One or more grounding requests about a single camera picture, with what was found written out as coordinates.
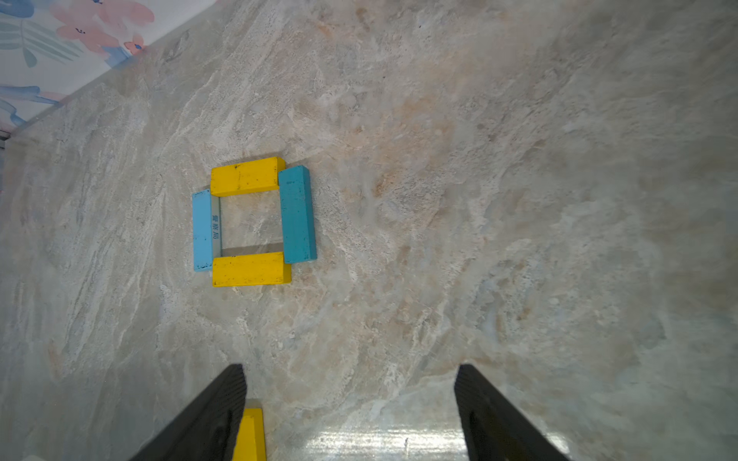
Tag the yellow block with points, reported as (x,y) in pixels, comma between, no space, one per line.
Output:
(250,442)
(251,270)
(245,178)

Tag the teal block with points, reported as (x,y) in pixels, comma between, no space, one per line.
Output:
(297,215)

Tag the light blue block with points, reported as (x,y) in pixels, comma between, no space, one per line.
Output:
(206,221)

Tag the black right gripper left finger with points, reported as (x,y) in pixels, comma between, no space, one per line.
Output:
(207,428)

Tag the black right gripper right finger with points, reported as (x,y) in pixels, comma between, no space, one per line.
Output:
(493,428)

